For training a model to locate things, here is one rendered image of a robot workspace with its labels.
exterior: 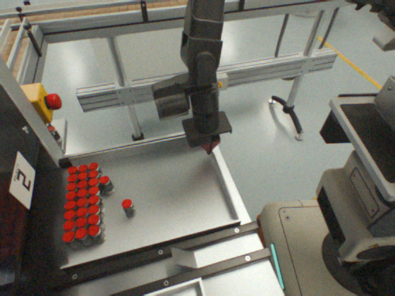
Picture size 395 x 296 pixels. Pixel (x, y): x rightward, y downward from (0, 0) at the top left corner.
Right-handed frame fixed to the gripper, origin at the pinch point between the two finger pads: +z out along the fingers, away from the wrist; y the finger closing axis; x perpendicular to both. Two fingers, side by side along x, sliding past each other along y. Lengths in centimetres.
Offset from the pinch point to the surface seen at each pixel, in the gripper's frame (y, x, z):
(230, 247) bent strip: 2.1, 23.4, 2.4
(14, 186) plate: 34.5, 10.6, -16.0
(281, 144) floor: -71, -67, 96
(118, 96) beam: 31, -84, 38
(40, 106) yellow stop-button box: 35.2, -13.6, -13.3
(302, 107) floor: -106, -101, 98
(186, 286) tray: 11.9, 28.6, -0.4
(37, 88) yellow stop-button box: 35.5, -18.1, -15.1
